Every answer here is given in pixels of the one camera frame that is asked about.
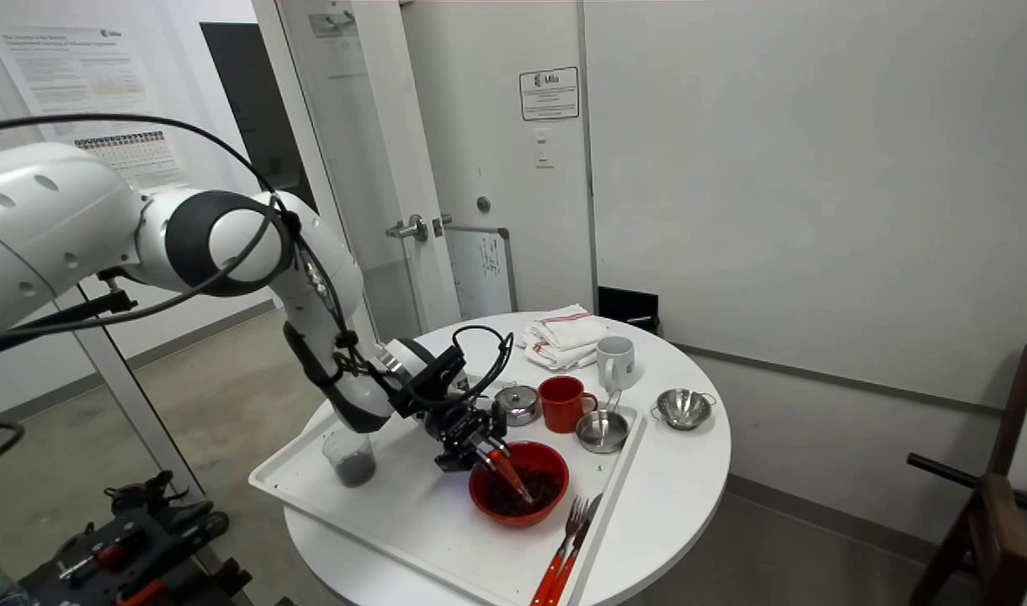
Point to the white round table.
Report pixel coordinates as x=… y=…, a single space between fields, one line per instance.
x=662 y=511

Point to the black tool pile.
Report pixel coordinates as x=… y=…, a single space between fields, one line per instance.
x=146 y=552

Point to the small steel bowl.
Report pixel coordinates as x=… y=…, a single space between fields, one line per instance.
x=680 y=408

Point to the white door sign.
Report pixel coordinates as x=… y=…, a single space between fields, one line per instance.
x=550 y=95

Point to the white grey mug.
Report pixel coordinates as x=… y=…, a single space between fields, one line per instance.
x=613 y=360

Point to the black box by wall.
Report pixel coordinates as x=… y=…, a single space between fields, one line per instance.
x=631 y=306

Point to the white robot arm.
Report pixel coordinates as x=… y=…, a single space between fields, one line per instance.
x=69 y=215

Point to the red mug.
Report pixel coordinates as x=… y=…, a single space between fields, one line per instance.
x=562 y=402

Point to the red handled fork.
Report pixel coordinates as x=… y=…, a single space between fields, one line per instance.
x=569 y=527

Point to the red plastic bowl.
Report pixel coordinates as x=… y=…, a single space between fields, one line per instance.
x=544 y=482

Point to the steel dish under mug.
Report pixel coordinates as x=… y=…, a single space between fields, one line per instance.
x=604 y=433

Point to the white plastic tray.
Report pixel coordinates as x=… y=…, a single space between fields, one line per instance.
x=429 y=522

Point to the black camera stand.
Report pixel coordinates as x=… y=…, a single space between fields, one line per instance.
x=90 y=323

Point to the white red striped cloth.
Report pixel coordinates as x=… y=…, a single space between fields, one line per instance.
x=559 y=338

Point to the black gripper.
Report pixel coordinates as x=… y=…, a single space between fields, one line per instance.
x=466 y=433

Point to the wooden chair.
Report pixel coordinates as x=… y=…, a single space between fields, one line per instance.
x=986 y=535

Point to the door lever handle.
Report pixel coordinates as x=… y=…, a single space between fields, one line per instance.
x=413 y=226

